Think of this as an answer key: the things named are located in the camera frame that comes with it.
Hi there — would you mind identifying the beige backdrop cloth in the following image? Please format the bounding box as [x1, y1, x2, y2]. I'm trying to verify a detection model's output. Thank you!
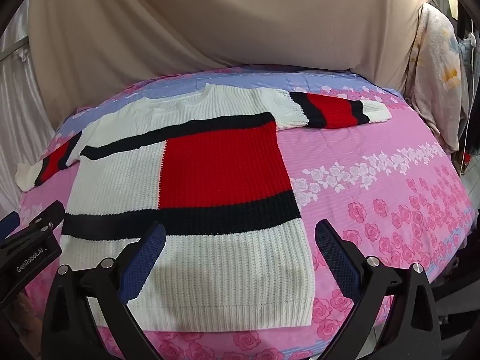
[28, 0, 434, 130]

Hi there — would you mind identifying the floral pillow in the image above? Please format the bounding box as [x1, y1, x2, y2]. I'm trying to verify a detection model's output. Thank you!
[403, 2, 472, 176]

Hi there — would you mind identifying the white red black knit sweater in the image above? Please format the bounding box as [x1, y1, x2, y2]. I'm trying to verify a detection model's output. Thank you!
[15, 83, 393, 332]

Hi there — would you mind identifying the pink floral bed sheet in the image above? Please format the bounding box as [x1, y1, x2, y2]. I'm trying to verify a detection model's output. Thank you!
[15, 65, 478, 360]

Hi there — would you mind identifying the white sheer curtain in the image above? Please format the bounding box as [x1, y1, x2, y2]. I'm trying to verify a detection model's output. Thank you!
[0, 26, 62, 220]

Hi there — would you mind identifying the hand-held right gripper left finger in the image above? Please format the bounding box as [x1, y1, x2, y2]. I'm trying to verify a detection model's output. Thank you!
[41, 222, 167, 360]

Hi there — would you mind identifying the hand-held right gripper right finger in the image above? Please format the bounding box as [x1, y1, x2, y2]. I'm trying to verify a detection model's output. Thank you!
[314, 219, 438, 360]

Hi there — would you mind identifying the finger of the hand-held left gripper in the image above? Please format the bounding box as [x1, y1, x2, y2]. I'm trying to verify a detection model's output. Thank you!
[0, 211, 20, 241]
[15, 200, 67, 238]

